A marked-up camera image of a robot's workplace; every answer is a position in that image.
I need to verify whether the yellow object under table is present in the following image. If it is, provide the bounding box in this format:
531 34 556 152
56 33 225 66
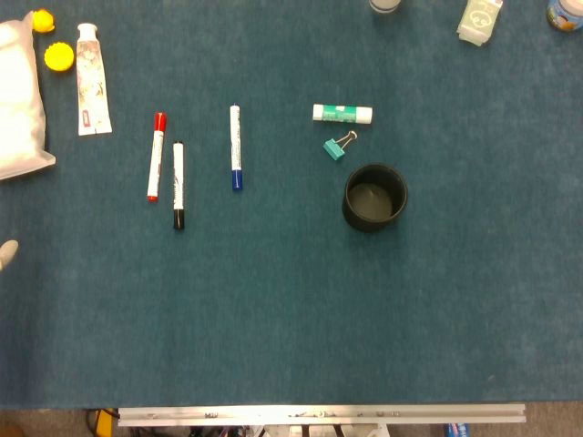
93 408 118 437

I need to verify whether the blue capped whiteboard marker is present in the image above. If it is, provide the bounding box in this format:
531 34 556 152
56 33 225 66
230 104 244 191

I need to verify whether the teal binder clip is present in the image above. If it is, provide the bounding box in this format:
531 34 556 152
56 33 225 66
322 130 359 162

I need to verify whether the red capped whiteboard marker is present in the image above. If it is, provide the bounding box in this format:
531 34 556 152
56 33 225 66
146 112 168 202

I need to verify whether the floral white cream tube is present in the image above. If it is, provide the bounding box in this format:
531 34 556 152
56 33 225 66
76 23 113 137

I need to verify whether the blue felt table mat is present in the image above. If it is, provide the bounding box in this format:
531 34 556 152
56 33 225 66
0 0 583 409

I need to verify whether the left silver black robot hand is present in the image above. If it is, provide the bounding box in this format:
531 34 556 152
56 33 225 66
0 239 20 273

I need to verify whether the green white glue stick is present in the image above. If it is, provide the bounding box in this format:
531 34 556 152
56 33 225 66
312 103 373 124

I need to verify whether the black capped whiteboard marker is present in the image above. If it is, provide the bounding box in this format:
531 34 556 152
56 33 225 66
172 141 187 230

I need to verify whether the black mesh pen holder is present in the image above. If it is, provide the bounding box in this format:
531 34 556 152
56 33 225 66
342 163 408 234

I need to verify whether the aluminium profile rail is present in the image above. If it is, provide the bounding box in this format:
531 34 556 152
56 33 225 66
117 403 527 428

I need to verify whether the yellow ridged round cap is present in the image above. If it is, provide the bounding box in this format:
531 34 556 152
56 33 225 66
44 42 76 73

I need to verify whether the cartoon label plastic jar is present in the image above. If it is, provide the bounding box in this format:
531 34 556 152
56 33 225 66
546 0 583 32

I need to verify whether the yellow lemon shaped toy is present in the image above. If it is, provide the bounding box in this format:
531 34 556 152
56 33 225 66
31 8 56 34

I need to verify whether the white plastic bag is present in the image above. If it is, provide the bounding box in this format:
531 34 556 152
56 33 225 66
0 11 56 181

